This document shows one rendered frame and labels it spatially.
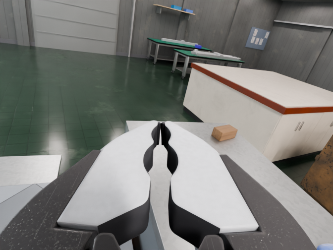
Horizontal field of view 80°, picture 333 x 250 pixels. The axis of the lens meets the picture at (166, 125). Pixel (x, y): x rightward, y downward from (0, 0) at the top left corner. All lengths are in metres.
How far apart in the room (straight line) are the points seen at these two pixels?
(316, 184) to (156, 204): 2.35
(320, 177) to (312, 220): 1.94
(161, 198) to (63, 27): 7.41
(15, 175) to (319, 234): 1.21
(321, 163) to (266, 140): 0.58
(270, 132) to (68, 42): 6.78
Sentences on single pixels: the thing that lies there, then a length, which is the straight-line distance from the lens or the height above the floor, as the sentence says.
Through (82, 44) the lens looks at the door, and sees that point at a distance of 7.91.
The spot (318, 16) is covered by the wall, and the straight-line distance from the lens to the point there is 11.67.
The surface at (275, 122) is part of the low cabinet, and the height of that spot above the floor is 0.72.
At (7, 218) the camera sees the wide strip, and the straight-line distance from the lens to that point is 0.89.
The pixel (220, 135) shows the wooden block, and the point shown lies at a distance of 1.00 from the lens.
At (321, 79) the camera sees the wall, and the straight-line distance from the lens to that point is 11.02.
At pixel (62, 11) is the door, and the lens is 7.76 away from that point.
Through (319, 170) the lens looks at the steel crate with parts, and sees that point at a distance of 2.76.
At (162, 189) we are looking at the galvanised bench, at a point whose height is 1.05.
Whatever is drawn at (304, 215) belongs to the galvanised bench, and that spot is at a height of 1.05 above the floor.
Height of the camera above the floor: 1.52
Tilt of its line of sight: 27 degrees down
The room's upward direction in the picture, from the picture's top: 12 degrees clockwise
